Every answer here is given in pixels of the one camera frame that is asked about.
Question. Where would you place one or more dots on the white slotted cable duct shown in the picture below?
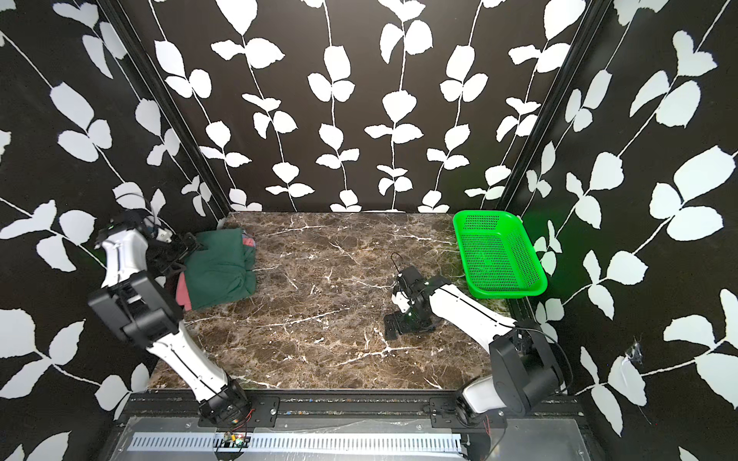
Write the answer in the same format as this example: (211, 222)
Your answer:
(322, 443)

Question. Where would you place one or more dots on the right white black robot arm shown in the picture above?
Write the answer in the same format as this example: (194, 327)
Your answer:
(508, 388)

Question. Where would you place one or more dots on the black corner frame post left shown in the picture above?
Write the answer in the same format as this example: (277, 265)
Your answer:
(147, 70)

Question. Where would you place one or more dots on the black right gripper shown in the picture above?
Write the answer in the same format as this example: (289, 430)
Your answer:
(402, 327)

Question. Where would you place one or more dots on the dark green t-shirt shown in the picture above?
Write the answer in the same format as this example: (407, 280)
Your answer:
(222, 268)

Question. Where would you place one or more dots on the black corner frame post right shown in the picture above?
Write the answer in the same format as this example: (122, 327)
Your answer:
(591, 22)

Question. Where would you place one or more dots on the black corner frame post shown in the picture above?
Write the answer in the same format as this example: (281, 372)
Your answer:
(147, 70)
(591, 22)

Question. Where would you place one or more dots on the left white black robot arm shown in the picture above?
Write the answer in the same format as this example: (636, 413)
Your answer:
(141, 311)

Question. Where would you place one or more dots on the small electronics board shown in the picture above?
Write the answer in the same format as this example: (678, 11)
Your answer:
(231, 442)

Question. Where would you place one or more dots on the green plastic basket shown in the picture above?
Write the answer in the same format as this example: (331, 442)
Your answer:
(498, 259)

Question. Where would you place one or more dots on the pink folded t-shirt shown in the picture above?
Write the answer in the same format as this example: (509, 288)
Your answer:
(183, 297)

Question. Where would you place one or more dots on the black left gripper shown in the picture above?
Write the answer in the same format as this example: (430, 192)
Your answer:
(183, 250)

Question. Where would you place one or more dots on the black front aluminium rail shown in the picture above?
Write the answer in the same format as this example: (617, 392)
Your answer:
(441, 407)

